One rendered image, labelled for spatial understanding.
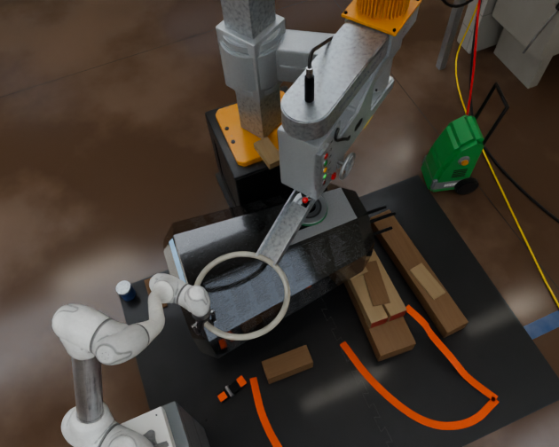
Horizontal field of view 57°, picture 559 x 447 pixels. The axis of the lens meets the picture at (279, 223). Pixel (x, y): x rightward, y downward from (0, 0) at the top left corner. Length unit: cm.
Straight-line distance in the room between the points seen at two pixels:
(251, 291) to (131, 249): 136
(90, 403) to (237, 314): 98
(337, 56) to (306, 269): 115
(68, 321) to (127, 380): 169
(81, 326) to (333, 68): 146
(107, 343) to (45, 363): 201
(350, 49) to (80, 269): 251
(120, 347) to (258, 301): 119
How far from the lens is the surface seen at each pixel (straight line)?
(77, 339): 189
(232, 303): 281
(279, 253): 267
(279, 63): 282
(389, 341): 333
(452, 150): 372
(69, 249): 409
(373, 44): 247
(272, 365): 326
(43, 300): 398
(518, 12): 470
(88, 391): 214
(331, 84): 227
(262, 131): 320
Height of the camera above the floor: 328
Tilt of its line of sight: 59 degrees down
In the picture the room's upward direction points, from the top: 5 degrees counter-clockwise
